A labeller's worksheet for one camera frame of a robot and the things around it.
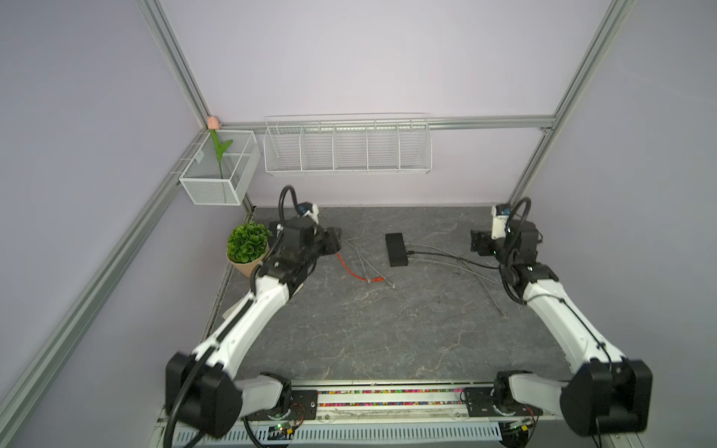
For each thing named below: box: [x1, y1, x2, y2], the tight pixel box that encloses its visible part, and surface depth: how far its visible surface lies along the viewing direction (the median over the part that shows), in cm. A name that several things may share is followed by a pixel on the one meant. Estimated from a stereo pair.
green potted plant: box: [225, 221, 274, 278], surface depth 91 cm
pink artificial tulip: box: [207, 115, 234, 180], surface depth 92 cm
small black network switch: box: [385, 232, 408, 267], surface depth 108 cm
